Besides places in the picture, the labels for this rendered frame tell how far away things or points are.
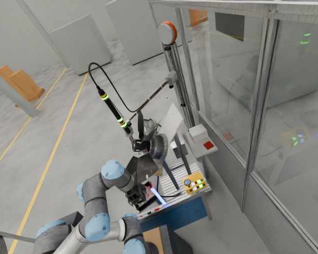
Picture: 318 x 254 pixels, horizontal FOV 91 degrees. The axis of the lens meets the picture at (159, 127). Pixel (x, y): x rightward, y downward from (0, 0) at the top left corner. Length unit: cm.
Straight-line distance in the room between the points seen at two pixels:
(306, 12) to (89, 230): 85
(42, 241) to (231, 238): 182
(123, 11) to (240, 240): 639
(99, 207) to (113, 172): 12
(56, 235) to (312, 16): 118
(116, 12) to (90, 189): 612
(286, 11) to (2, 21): 1503
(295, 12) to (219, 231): 206
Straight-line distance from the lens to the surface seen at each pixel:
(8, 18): 1498
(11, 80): 942
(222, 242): 224
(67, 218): 144
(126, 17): 646
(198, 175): 129
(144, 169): 130
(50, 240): 96
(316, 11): 61
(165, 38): 140
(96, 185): 66
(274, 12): 69
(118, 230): 108
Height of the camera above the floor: 222
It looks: 42 degrees down
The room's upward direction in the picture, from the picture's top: 25 degrees counter-clockwise
